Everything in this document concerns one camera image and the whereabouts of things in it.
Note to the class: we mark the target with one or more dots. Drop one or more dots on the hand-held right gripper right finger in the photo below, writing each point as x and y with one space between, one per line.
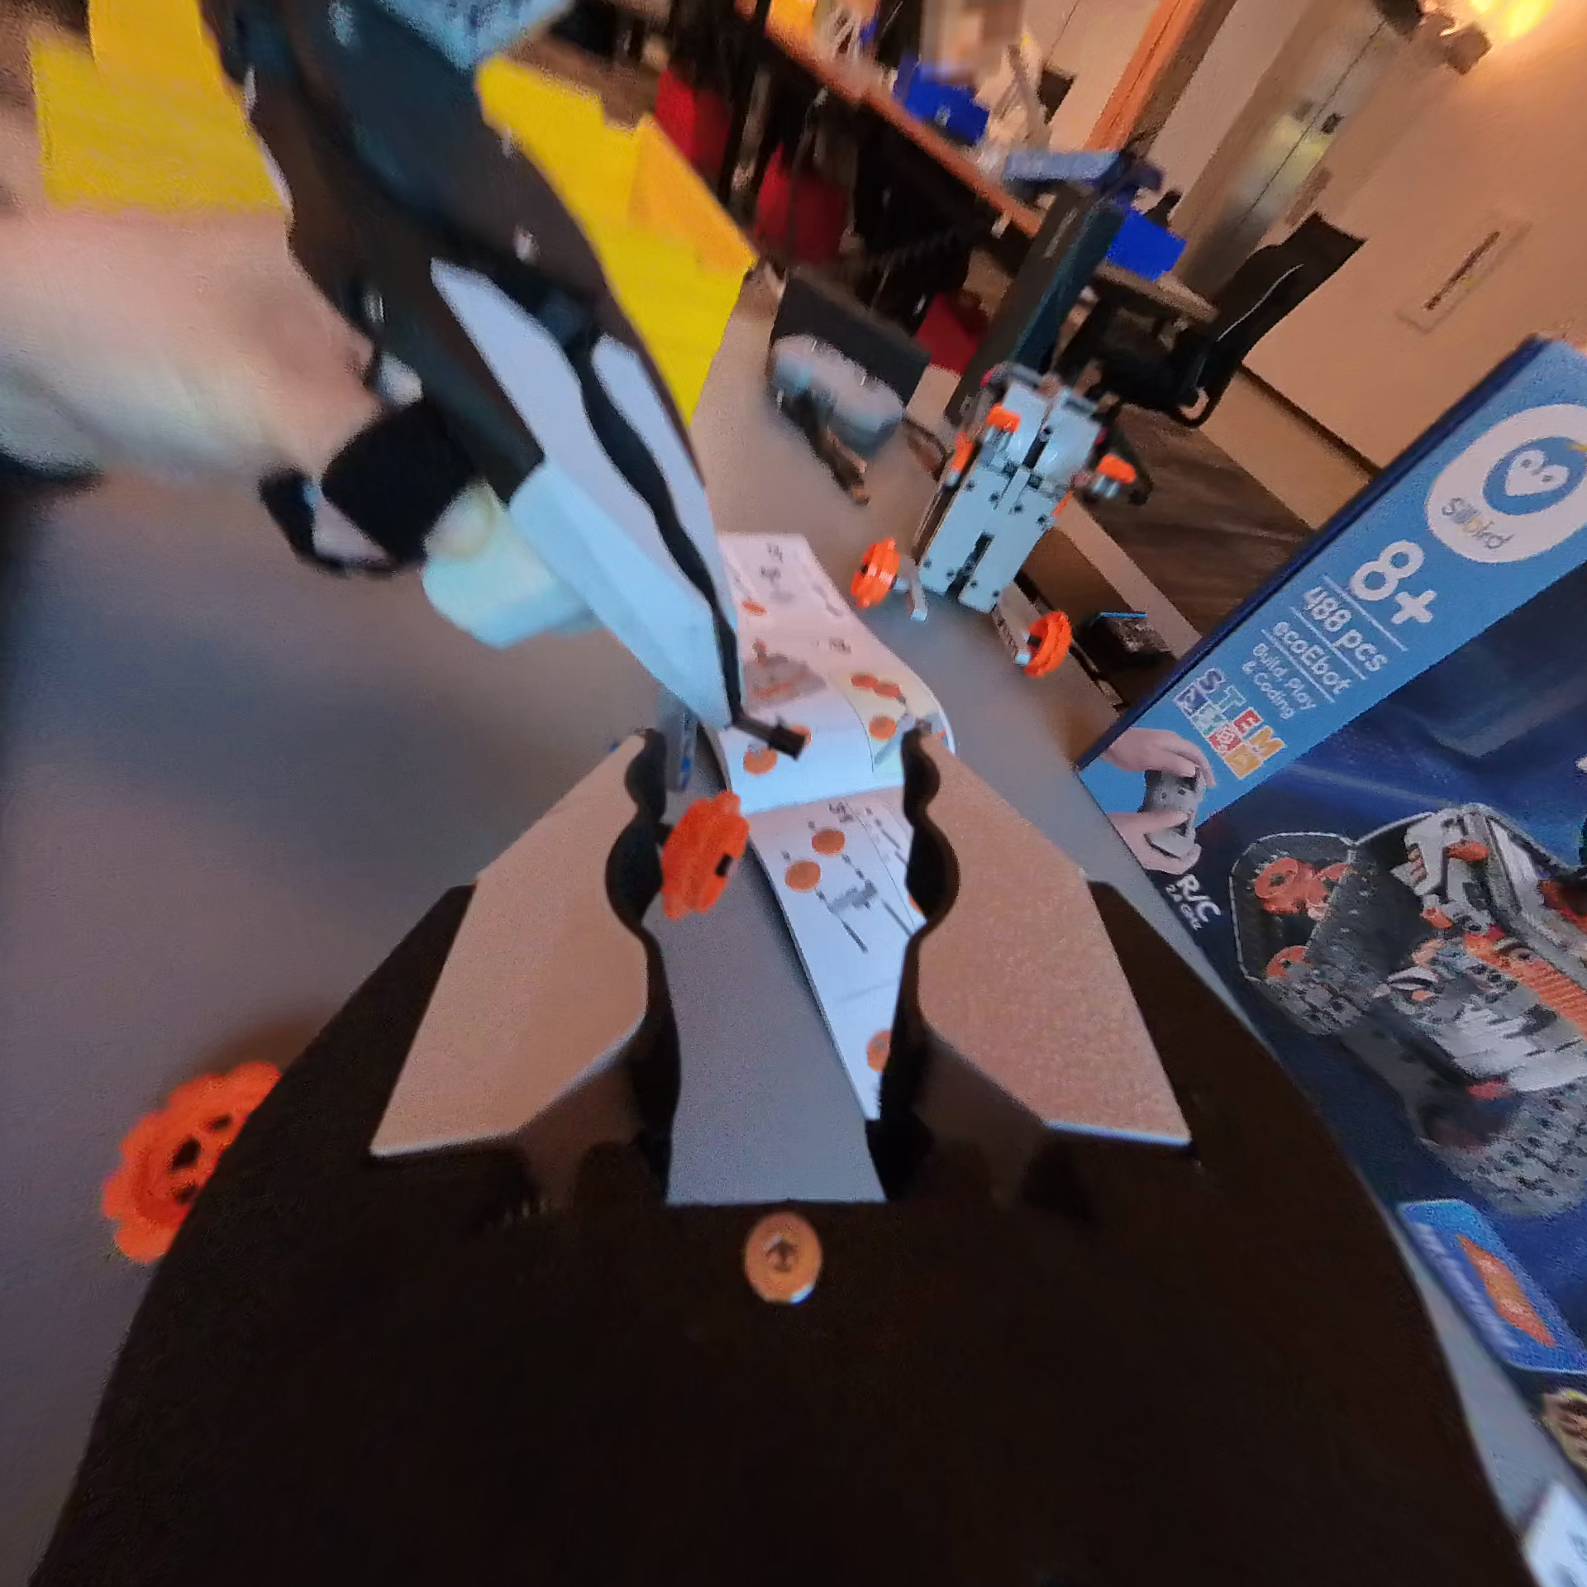
1028 992

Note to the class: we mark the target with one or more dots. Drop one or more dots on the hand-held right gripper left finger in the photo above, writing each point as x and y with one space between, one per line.
520 992

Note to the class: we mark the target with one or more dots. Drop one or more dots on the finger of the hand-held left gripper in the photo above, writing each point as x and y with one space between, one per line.
676 484
582 533

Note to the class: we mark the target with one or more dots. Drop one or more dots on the orange gear wheel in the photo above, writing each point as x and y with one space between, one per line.
136 1190
701 856

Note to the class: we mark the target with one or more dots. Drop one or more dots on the grey perforated beam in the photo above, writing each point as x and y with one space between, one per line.
678 750

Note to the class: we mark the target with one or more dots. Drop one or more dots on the black connector pin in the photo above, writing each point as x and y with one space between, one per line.
780 741

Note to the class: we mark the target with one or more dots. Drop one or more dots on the grey desk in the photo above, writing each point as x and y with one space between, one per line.
310 769

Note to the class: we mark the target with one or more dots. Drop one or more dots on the person's left hand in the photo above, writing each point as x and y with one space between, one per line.
185 348

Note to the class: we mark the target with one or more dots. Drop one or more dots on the white instruction booklet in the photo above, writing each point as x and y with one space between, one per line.
856 943

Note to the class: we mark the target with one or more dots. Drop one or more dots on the grey battery box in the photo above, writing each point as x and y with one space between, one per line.
830 383

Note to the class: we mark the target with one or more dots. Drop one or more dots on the black case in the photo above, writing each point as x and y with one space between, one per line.
856 310

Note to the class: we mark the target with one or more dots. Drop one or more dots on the yellow storage bin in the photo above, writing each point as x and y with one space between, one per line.
658 223

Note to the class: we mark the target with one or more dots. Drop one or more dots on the red storage crate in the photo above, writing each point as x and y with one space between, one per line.
688 117
794 204

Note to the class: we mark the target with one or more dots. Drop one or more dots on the grey robot chassis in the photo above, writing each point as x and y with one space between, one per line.
1003 495

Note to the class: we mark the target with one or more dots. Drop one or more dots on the blue robot kit box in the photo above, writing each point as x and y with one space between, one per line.
1364 929

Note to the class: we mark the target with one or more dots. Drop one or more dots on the small black box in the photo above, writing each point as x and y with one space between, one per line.
1122 635

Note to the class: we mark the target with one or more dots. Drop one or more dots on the wooden back table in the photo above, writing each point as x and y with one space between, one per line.
943 166

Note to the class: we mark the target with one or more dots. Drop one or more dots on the black tower device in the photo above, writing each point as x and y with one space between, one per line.
1054 285

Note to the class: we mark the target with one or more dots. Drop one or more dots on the blue storage bin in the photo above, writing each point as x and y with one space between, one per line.
1141 242
943 106

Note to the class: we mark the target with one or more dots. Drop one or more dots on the black office chair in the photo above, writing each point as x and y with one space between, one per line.
1264 321

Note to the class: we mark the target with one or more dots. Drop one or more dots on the white framed wall picture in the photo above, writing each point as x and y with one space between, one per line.
1476 266

